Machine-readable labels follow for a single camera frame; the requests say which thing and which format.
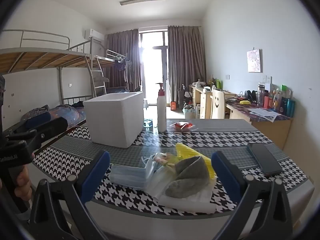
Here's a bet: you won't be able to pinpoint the wooden desk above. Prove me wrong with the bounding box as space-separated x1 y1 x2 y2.
189 84 292 150

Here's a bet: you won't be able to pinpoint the metal bunk bed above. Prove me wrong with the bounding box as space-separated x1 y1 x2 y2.
0 29 105 130
96 49 143 98

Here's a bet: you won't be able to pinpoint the stack of blue face masks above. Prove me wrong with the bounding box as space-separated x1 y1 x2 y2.
109 155 155 189

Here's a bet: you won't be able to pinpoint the row of toiletry bottles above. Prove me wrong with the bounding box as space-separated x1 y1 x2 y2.
257 81 296 117

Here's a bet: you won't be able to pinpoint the grey cloth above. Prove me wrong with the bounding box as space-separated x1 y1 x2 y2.
165 156 210 197

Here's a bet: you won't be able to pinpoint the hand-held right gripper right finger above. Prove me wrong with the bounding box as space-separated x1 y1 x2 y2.
211 151 293 240

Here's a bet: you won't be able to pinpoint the person's left hand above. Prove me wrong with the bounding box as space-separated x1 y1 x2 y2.
14 169 33 202

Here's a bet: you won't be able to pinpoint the black headphones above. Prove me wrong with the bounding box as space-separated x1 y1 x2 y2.
244 90 258 103

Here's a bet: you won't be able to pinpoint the white air conditioner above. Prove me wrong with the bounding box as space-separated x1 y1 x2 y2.
84 29 104 42

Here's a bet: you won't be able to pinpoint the printed paper sheets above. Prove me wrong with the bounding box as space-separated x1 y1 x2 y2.
248 107 282 123

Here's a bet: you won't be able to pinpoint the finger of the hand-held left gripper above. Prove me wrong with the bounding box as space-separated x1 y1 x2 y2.
9 112 52 133
10 117 68 153

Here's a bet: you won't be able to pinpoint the brown curtain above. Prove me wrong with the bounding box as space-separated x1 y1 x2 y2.
167 25 207 103
106 29 140 93

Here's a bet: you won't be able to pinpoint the black smartphone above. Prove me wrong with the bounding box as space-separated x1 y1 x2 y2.
247 143 284 177

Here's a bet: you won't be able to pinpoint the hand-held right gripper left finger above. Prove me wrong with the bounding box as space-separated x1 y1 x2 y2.
29 150 111 240

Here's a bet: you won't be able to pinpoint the blue patterned quilt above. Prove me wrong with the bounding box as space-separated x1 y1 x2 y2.
21 104 87 128

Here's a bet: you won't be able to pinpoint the cartoon wall picture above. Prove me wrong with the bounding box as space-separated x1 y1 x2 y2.
246 49 263 73

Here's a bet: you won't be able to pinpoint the white paper tissue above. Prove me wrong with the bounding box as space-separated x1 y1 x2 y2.
157 180 217 214

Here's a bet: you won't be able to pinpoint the dark hanging clothes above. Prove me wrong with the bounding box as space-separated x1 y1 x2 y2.
114 56 133 83

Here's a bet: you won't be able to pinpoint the wooden smiley chair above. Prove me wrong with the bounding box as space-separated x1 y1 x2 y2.
210 89 227 119

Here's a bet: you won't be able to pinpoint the white bucket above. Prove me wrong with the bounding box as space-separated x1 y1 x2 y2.
182 105 197 119

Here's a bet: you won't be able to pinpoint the white foam box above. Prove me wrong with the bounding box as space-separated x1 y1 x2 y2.
83 92 145 148

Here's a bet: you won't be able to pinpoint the dark blue bedding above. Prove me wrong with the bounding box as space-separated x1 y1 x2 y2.
107 86 130 93

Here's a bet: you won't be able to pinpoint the yellow ribbed foam sheet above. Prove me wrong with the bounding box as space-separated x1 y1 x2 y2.
175 142 217 180

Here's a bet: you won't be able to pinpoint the red snack packet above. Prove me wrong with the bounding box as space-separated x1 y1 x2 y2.
169 121 199 132

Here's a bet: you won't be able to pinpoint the houndstooth tablecloth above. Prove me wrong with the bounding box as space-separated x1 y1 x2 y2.
32 119 309 215

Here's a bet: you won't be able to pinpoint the ceiling tube light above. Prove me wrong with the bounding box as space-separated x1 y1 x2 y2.
119 0 166 6

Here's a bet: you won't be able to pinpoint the glass balcony door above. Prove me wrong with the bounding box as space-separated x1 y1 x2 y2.
139 31 170 105

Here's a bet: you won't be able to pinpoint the white pump lotion bottle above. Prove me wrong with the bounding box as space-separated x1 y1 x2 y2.
155 82 167 132

